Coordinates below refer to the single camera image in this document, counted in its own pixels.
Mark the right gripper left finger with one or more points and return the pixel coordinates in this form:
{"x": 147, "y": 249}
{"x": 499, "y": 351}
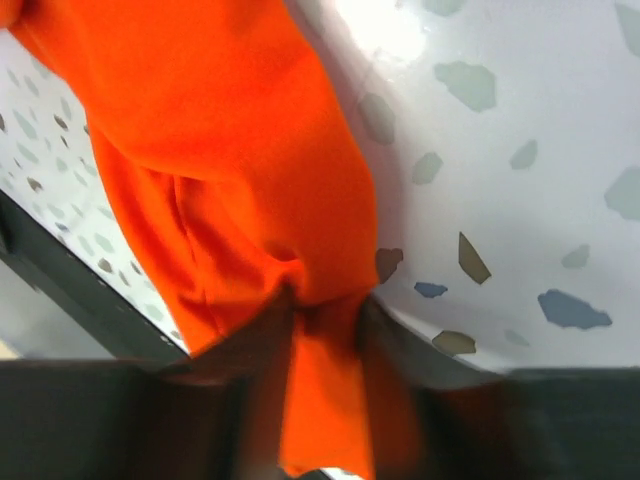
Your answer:
{"x": 215, "y": 416}

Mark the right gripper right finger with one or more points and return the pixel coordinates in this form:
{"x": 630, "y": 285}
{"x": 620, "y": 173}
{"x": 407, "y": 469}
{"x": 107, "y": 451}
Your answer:
{"x": 433, "y": 417}

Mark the orange t-shirt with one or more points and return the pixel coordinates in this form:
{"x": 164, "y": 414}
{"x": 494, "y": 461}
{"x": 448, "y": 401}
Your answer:
{"x": 233, "y": 174}

